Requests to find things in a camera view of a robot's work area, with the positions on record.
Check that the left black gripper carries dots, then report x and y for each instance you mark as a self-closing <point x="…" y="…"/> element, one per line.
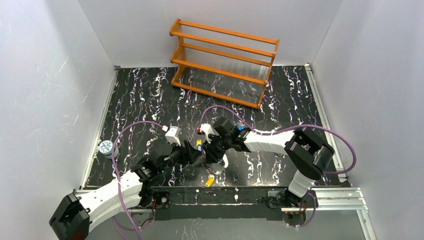
<point x="187" y="153"/>

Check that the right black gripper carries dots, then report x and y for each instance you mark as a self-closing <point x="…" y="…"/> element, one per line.
<point x="214" y="151"/>

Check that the silver metal keyring plate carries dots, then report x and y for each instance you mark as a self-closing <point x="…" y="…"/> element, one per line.
<point x="218" y="168"/>

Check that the orange key tag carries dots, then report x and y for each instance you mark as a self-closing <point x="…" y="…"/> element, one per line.
<point x="199" y="143"/>

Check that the yellow key tag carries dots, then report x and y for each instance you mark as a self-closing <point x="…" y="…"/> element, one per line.
<point x="209" y="182"/>

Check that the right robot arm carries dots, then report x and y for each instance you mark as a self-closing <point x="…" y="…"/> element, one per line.
<point x="309" y="152"/>

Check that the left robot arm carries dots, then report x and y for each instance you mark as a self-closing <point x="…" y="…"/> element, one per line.
<point x="76" y="216"/>

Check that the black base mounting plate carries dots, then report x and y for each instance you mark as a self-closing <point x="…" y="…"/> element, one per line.
<point x="237" y="202"/>

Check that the blue white round tin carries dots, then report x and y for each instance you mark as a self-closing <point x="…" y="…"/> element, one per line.
<point x="107" y="149"/>

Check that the orange wooden rack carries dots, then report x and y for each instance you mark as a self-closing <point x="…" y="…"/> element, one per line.
<point x="228" y="65"/>

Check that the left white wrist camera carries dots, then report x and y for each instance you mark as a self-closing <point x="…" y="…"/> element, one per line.
<point x="172" y="134"/>

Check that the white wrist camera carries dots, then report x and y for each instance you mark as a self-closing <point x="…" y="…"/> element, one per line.
<point x="172" y="134"/>
<point x="209" y="132"/>

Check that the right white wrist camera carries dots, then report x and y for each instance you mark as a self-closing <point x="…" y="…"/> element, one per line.
<point x="209" y="132"/>

